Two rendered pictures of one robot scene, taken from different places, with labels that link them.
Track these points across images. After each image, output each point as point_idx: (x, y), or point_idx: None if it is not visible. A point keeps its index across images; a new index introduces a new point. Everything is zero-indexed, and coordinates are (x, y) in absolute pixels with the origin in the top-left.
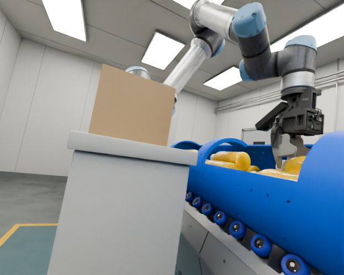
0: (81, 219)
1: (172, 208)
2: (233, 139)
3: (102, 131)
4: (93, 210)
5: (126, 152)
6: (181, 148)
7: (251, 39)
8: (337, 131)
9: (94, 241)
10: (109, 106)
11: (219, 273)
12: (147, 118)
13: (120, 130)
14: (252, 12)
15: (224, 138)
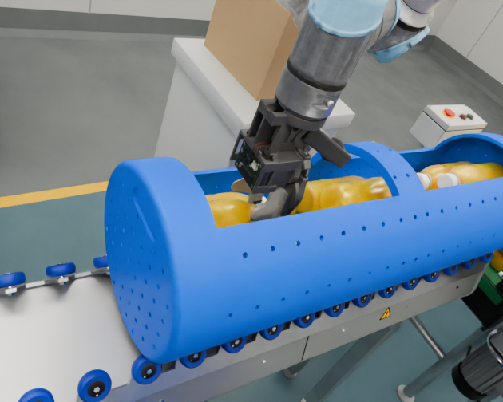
0: (172, 118)
1: (215, 168)
2: (375, 163)
3: (211, 46)
4: (176, 117)
5: (195, 79)
6: (493, 154)
7: None
8: (179, 164)
9: (173, 143)
10: (221, 19)
11: None
12: (247, 48)
13: (223, 52)
14: None
15: (358, 147)
